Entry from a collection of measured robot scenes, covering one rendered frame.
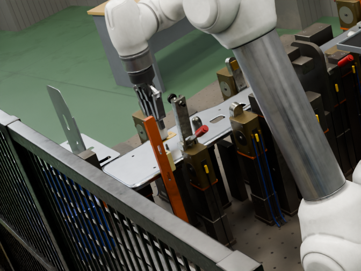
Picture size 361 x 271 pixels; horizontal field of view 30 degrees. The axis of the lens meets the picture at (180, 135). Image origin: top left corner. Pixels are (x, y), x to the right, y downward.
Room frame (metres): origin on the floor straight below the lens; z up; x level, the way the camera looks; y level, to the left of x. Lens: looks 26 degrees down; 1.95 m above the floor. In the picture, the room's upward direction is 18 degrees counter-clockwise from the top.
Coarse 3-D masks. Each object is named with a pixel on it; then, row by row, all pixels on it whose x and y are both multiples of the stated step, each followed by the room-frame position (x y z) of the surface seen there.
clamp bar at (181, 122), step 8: (168, 96) 1.75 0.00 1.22; (176, 96) 1.76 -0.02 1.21; (184, 96) 1.72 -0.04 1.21; (176, 104) 1.71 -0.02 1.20; (184, 104) 1.70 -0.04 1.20; (176, 112) 1.71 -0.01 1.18; (184, 112) 1.72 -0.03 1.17; (176, 120) 1.73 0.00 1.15; (184, 120) 1.72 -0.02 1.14; (184, 128) 1.72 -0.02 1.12; (184, 136) 1.72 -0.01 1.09; (184, 144) 1.72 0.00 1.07; (192, 144) 1.74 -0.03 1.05
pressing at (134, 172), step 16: (320, 48) 2.26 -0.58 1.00; (240, 96) 2.07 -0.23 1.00; (208, 112) 2.03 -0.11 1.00; (224, 112) 1.99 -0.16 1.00; (176, 128) 1.99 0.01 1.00; (192, 128) 1.95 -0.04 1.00; (208, 128) 1.92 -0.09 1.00; (224, 128) 1.88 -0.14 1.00; (144, 144) 1.94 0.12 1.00; (176, 144) 1.88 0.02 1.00; (208, 144) 1.81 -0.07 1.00; (128, 160) 1.87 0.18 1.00; (144, 160) 1.84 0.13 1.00; (176, 160) 1.77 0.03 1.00; (112, 176) 1.81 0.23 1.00; (128, 176) 1.77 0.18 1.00; (144, 176) 1.74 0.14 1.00; (160, 176) 1.73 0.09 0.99
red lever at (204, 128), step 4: (200, 128) 1.64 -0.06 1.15; (204, 128) 1.63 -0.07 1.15; (196, 132) 1.66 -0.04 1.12; (200, 132) 1.64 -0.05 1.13; (204, 132) 1.63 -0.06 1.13; (192, 136) 1.69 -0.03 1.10; (196, 136) 1.67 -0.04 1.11; (200, 136) 1.66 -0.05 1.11; (188, 140) 1.72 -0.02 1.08; (192, 140) 1.70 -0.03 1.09; (188, 144) 1.73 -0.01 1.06
